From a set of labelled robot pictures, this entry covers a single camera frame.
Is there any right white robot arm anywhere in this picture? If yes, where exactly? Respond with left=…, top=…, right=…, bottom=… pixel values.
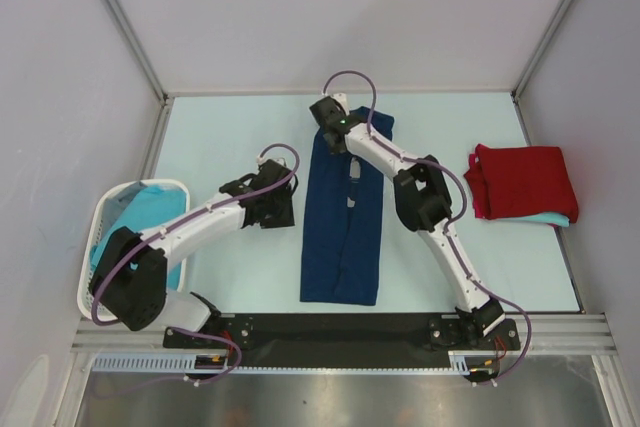
left=310, top=94, right=505, bottom=348

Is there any aluminium frame rail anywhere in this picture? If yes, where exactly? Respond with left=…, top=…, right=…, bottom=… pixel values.
left=71, top=314, right=617, bottom=356

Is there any folded light blue t shirt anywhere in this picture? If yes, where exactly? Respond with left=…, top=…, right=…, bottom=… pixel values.
left=517, top=212, right=570, bottom=228

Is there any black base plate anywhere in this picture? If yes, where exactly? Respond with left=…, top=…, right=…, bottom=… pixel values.
left=162, top=310, right=521, bottom=369

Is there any folded red t shirt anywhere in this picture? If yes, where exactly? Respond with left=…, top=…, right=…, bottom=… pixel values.
left=464, top=144, right=579, bottom=226

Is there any grey shirt in basket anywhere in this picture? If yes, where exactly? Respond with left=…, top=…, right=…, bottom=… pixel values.
left=102, top=182, right=146, bottom=230

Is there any light blue cable duct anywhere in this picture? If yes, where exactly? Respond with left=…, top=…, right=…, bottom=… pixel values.
left=93, top=353, right=228, bottom=374

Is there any white laundry basket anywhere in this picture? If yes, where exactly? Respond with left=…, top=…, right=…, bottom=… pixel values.
left=76, top=179, right=191, bottom=319

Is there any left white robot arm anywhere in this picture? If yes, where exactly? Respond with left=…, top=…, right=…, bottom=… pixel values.
left=89, top=159, right=296, bottom=347

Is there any navy blue t shirt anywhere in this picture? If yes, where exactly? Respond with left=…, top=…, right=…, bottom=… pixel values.
left=300, top=131, right=385, bottom=306

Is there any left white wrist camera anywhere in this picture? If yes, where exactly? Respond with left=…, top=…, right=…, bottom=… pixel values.
left=256, top=156, right=287, bottom=167

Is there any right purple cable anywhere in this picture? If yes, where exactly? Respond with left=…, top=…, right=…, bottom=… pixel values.
left=322, top=70, right=534, bottom=388

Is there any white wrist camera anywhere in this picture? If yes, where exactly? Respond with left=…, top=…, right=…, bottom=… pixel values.
left=256, top=156, right=287, bottom=167
left=331, top=93, right=349, bottom=112

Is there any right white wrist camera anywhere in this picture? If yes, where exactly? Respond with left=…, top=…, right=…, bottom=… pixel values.
left=331, top=93, right=349, bottom=112

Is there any turquoise t shirt in basket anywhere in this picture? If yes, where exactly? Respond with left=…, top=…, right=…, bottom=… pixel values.
left=89, top=182, right=190, bottom=272

